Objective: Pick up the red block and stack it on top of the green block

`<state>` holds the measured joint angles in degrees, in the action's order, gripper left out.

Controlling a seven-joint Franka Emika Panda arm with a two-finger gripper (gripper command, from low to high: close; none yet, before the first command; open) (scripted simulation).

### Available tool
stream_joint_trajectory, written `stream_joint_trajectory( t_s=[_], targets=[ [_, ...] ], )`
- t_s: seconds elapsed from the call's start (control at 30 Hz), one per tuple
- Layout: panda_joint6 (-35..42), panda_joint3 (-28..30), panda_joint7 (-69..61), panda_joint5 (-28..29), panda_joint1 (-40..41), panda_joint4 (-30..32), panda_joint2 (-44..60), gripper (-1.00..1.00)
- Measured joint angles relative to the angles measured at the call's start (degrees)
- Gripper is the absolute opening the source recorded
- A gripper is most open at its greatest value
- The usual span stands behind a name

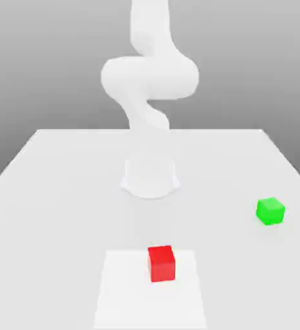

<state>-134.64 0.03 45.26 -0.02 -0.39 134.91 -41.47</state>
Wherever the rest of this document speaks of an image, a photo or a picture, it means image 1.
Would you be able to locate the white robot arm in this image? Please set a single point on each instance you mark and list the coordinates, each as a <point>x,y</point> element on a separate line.
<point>150,77</point>

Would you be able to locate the small green cube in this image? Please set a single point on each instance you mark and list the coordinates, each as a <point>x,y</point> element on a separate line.
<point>270,211</point>

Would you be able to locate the small red cube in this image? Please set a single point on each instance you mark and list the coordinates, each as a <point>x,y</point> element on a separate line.
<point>161,265</point>

